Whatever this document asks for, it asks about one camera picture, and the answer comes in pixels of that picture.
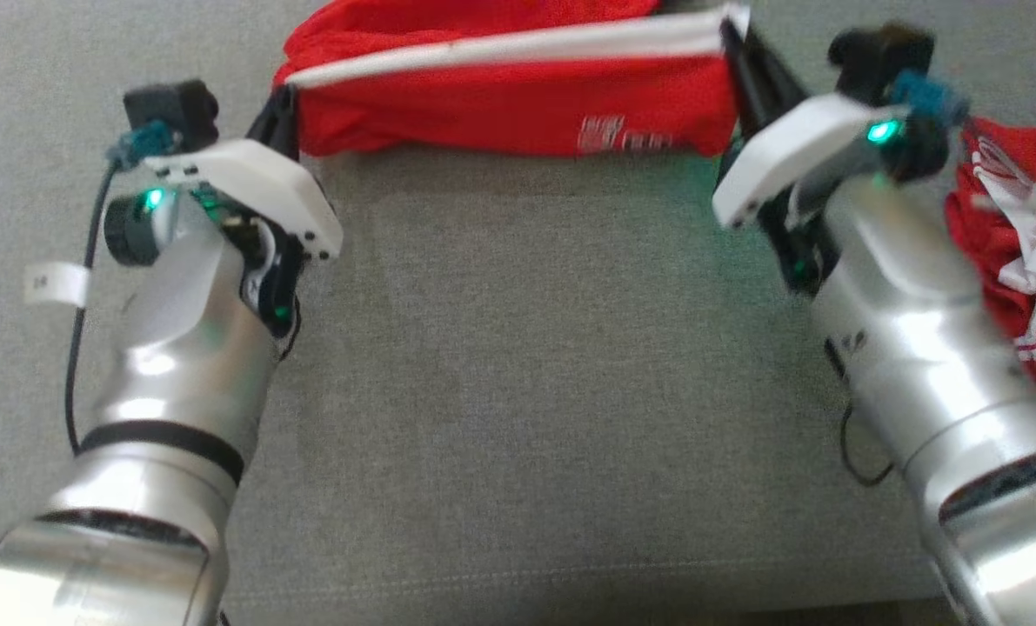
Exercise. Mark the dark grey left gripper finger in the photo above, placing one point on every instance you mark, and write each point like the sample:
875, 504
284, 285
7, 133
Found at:
291, 122
272, 122

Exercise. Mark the red shorts with white trim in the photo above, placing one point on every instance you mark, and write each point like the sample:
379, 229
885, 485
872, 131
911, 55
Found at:
500, 104

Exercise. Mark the red basketball jersey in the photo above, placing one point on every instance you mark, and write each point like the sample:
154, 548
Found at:
996, 235

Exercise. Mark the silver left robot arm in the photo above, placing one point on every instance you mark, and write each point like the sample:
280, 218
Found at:
170, 391

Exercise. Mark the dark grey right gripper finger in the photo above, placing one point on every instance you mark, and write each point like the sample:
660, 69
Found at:
774, 83
748, 87

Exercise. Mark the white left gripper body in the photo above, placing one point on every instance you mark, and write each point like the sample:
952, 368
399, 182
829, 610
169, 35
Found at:
257, 187

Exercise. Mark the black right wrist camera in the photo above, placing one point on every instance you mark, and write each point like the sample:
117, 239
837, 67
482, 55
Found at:
878, 56

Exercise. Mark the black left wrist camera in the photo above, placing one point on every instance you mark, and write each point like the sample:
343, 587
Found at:
170, 109

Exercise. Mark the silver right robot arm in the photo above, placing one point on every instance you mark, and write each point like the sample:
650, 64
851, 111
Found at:
944, 391

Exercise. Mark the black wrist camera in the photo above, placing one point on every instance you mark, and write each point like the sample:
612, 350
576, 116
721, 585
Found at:
878, 56
170, 109

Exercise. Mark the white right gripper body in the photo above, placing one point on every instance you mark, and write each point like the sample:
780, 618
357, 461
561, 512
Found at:
796, 143

